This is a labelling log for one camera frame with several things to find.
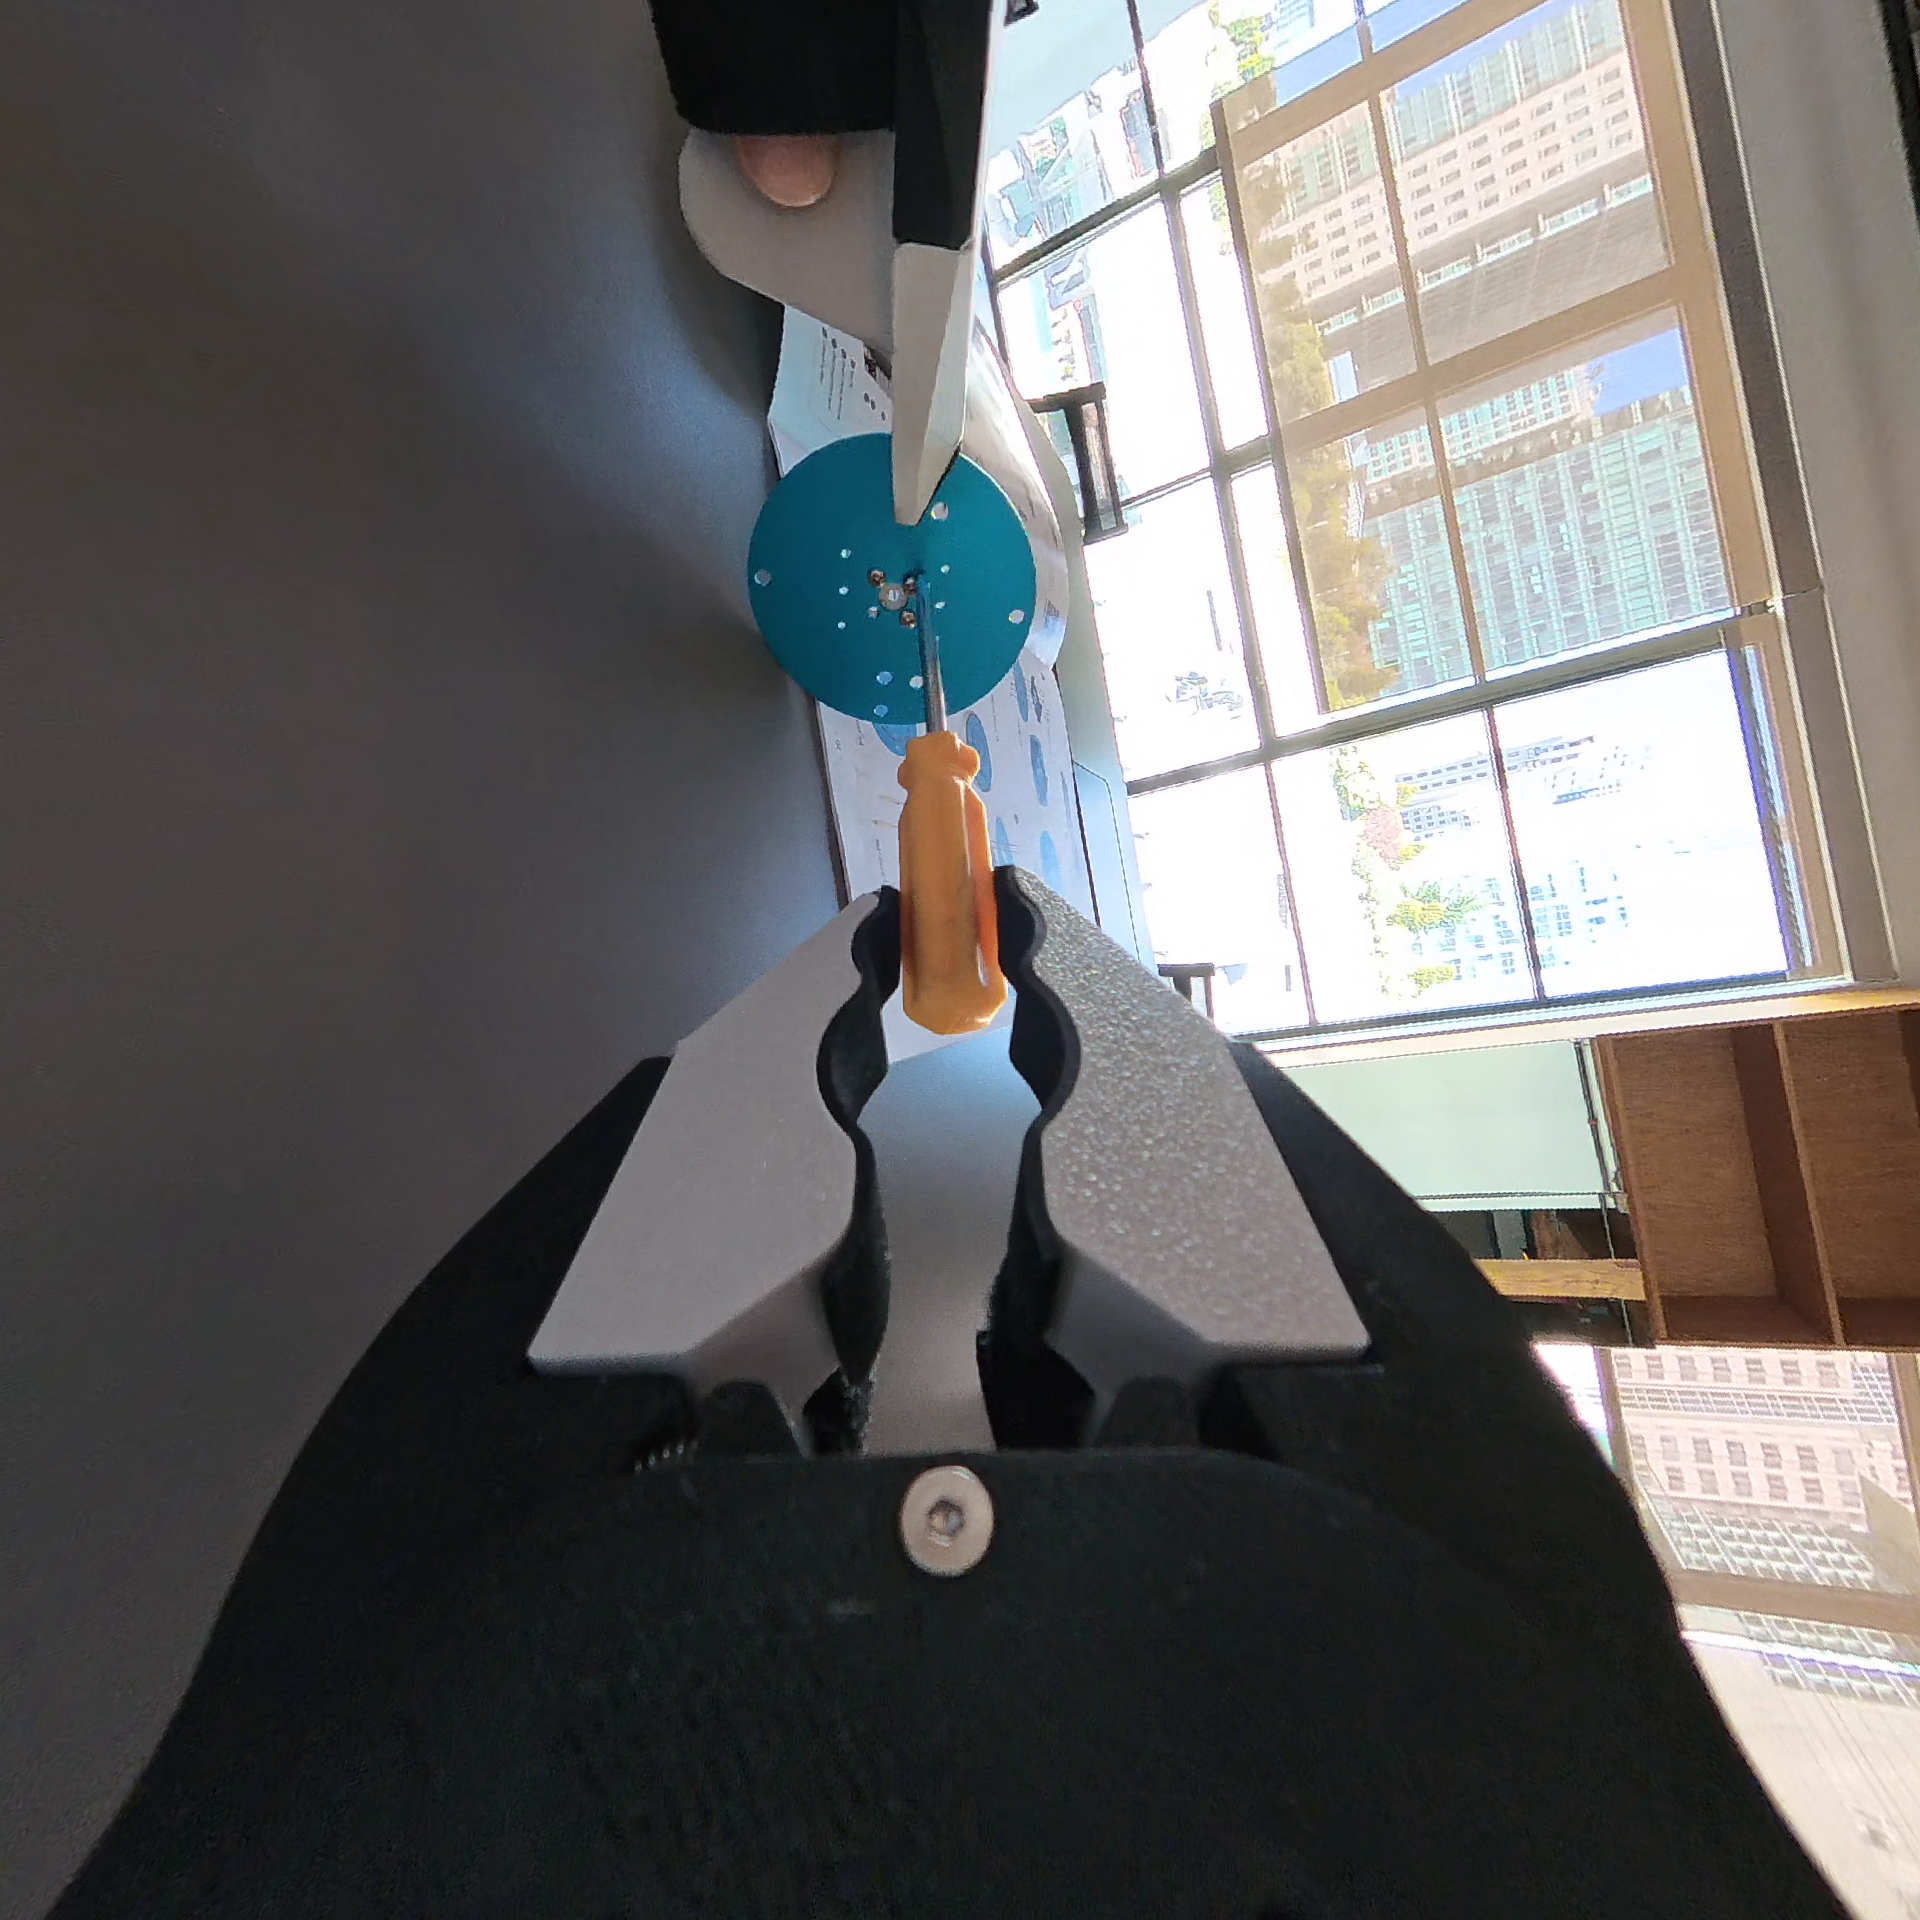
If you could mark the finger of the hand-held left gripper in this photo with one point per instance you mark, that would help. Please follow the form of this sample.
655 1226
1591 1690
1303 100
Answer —
932 377

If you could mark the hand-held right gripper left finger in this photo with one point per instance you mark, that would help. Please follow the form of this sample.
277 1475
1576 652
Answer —
704 1202

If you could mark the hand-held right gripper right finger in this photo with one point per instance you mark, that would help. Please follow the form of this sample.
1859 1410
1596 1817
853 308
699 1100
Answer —
1184 1202

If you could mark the blue round metal plate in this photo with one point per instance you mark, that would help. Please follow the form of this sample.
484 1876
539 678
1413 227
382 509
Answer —
809 601

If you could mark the black chair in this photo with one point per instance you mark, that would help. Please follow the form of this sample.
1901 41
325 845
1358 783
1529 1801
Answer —
1103 466
1193 983

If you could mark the open assembly manual booklet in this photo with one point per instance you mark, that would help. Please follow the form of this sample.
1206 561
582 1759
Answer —
862 811

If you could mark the wooden shelf unit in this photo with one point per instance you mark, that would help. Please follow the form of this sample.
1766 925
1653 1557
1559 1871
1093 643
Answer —
1694 1172

